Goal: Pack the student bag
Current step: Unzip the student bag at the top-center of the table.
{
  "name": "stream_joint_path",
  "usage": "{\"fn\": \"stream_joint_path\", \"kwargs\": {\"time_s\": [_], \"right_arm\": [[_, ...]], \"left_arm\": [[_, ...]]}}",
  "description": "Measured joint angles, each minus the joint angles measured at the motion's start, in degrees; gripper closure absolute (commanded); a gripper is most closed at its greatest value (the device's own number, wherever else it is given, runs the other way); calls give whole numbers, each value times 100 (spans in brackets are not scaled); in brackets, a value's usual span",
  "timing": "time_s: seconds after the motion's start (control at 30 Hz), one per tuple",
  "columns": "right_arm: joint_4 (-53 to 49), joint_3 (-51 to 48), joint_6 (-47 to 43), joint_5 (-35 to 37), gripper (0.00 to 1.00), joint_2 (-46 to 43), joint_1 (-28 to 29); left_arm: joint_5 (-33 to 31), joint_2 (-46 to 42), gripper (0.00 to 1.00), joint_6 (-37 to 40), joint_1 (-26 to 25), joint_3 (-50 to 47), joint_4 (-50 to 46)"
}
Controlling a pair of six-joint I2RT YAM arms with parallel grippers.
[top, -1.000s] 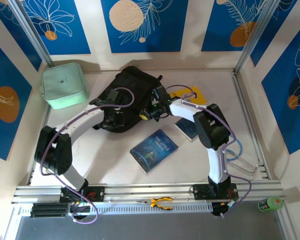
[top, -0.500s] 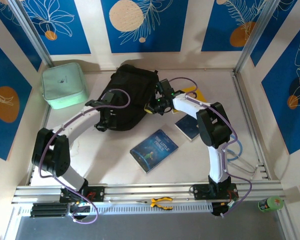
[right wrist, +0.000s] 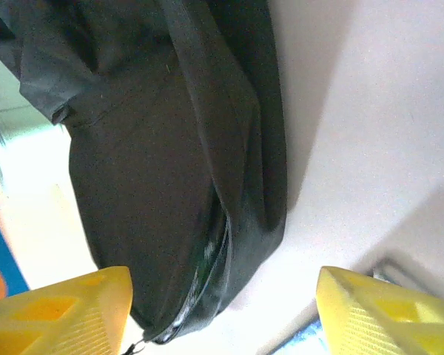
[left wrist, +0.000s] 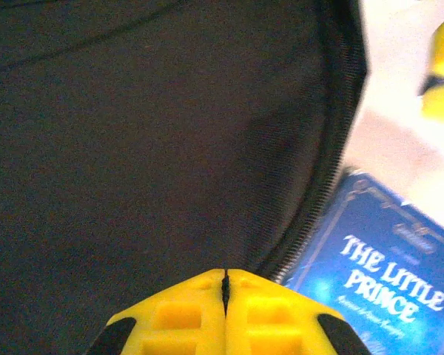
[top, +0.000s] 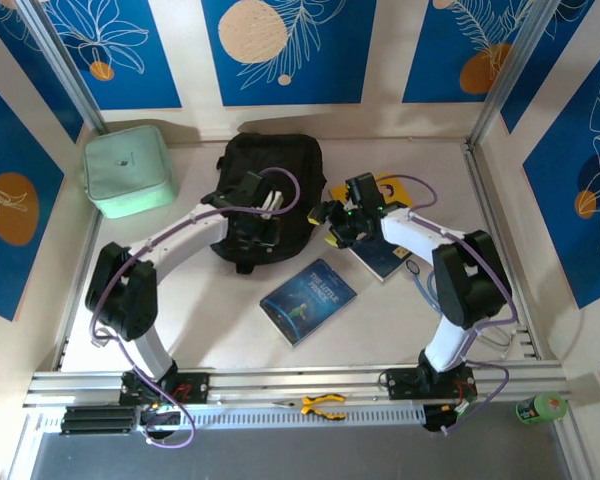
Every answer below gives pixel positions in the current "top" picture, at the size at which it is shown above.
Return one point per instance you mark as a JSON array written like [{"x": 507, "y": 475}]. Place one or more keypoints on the yellow picture book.
[{"x": 396, "y": 192}]

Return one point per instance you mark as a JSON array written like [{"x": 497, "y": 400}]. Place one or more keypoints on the dark blue notebook yellow label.
[{"x": 380, "y": 261}]

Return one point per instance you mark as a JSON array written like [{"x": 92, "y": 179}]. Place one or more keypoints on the black backpack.
[{"x": 285, "y": 155}]

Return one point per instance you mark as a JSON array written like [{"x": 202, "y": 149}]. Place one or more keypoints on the blue Little Prince book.
[{"x": 307, "y": 302}]

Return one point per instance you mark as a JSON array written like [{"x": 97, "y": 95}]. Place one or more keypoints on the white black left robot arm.
[{"x": 180, "y": 245}]

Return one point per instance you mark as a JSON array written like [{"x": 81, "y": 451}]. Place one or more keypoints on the mint green zip pouch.
[{"x": 125, "y": 170}]

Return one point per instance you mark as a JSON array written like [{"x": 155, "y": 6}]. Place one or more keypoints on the green tape roll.
[{"x": 540, "y": 409}]

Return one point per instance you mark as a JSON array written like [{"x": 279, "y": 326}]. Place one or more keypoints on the black ribbed box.
[{"x": 97, "y": 420}]

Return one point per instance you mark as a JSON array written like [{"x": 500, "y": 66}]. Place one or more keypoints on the blue floral wall poster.
[
  {"x": 430, "y": 50},
  {"x": 555, "y": 60},
  {"x": 330, "y": 60},
  {"x": 10, "y": 150},
  {"x": 580, "y": 240},
  {"x": 145, "y": 60},
  {"x": 30, "y": 75}
]

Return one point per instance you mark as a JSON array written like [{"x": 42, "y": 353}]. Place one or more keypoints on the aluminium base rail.
[{"x": 290, "y": 381}]

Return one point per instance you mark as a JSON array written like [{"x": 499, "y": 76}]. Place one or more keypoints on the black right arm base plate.
[{"x": 400, "y": 382}]

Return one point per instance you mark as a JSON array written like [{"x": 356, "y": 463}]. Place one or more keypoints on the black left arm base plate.
[{"x": 195, "y": 386}]

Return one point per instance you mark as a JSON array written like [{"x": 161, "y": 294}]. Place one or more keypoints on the aluminium frame post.
[
  {"x": 65, "y": 65},
  {"x": 515, "y": 65}
]

